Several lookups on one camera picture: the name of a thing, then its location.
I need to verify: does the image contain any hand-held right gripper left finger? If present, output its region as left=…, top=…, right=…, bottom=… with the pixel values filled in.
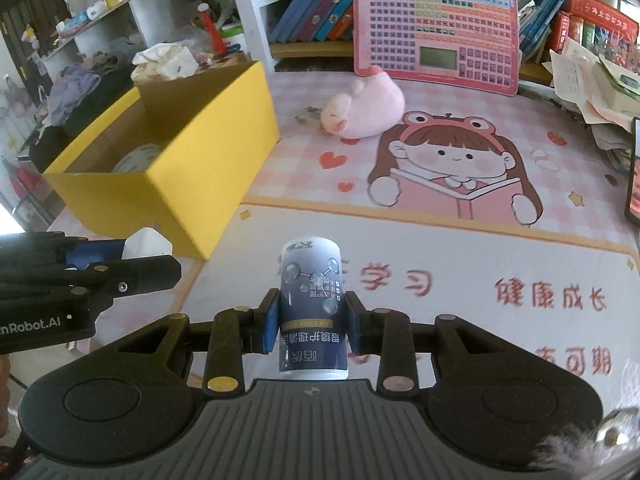
left=97, top=287, right=282, bottom=395

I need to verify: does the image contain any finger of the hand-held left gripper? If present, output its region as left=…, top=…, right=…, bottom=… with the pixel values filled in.
left=0, top=255, right=183, bottom=312
left=0, top=231, right=127, bottom=273

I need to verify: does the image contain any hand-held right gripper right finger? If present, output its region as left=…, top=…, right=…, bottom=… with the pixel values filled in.
left=344, top=290, right=532, bottom=396

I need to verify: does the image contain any blue white labelled bottle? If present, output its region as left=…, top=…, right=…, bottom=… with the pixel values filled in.
left=276, top=235, right=350, bottom=381

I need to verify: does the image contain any clear tape roll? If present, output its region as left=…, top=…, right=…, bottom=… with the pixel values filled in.
left=112, top=143, right=162, bottom=174

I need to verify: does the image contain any yellow cardboard box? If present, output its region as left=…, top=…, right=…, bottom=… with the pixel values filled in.
left=42, top=60, right=281, bottom=261

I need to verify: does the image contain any white crumpled tissue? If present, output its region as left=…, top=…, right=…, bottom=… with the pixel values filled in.
left=122, top=227, right=174, bottom=262

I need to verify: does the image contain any pink printed desk mat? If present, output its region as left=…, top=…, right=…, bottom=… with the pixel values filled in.
left=50, top=62, right=640, bottom=411

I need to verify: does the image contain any purple cloth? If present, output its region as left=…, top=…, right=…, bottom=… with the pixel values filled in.
left=46, top=64, right=104, bottom=127

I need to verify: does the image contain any dark green cloth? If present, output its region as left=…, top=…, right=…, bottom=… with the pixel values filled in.
left=30, top=62, right=137, bottom=171

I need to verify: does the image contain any crumpled plastic tissue bag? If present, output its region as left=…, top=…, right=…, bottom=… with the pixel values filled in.
left=131, top=42, right=202, bottom=84

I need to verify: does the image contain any small grey trinket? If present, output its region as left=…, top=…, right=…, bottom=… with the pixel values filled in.
left=294, top=106, right=325, bottom=127

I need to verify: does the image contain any pink plush toy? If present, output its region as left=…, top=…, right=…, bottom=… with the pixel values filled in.
left=320, top=65, right=407, bottom=140

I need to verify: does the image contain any red tube bottle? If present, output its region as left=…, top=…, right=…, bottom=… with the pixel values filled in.
left=196, top=3, right=227, bottom=57

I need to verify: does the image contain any white bookshelf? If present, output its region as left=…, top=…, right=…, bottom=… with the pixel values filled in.
left=50, top=0, right=640, bottom=96

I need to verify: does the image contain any pink learning tablet toy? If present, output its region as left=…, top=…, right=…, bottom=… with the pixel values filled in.
left=352, top=0, right=522, bottom=97

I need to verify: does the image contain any black smartphone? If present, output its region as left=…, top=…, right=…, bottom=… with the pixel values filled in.
left=624, top=116, right=640, bottom=227

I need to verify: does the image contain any row of upright books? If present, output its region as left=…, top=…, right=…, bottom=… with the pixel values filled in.
left=269, top=0, right=373, bottom=44

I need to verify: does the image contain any stack of loose papers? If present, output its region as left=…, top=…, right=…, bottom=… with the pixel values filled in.
left=549, top=37, right=640, bottom=152

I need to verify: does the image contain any row of blue books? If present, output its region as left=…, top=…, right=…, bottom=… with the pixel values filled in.
left=517, top=0, right=567, bottom=64

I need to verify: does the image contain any red printed box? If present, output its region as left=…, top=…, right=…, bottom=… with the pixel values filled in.
left=547, top=0, right=640, bottom=63

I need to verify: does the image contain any grey furry keychain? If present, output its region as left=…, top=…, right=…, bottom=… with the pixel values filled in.
left=529, top=406, right=640, bottom=480

